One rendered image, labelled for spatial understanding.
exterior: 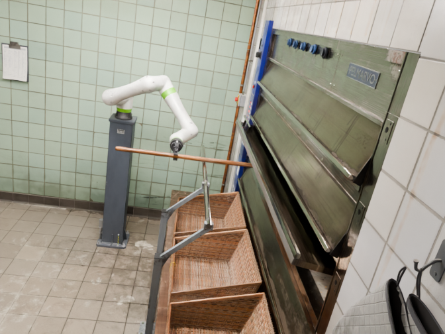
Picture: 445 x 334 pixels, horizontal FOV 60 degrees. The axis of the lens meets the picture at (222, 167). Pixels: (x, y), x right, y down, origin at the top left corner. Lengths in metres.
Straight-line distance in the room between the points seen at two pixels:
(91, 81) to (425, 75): 3.24
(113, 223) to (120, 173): 0.49
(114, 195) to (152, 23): 1.57
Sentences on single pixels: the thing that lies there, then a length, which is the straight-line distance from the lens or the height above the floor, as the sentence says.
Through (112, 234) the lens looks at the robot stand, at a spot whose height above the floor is 0.12.
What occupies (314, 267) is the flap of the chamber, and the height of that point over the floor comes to 1.39.
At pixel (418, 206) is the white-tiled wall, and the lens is 1.01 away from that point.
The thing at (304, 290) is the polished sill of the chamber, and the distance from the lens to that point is 1.62.
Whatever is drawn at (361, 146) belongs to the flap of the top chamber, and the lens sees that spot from 1.29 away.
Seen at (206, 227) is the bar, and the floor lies 1.15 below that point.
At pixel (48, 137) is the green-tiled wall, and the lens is 4.16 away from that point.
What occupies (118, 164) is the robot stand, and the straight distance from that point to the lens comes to 3.40.
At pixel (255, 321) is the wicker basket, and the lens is 2.08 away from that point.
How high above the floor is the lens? 2.09
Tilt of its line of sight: 21 degrees down
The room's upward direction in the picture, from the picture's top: 10 degrees clockwise
